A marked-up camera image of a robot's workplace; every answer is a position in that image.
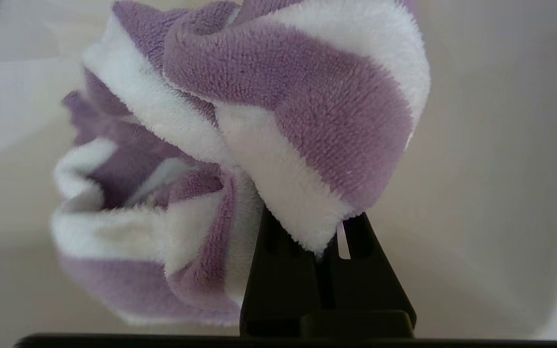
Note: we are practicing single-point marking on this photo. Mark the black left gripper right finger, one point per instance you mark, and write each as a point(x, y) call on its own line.
point(370, 290)

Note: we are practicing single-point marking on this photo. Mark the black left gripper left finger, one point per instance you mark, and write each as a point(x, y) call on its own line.
point(278, 290)

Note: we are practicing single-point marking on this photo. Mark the purple white striped towel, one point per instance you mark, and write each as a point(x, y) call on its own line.
point(307, 96)

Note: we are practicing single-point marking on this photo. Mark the beige wash basin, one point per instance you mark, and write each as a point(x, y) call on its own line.
point(501, 145)

